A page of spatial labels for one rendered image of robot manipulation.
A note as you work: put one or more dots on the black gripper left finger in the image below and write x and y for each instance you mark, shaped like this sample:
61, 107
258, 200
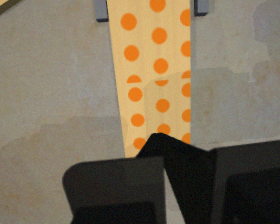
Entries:
117, 181

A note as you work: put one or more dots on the orange polka-dot strip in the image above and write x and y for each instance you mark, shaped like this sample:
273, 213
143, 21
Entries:
151, 51

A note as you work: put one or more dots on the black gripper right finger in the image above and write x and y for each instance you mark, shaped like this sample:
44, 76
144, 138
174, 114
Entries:
198, 177

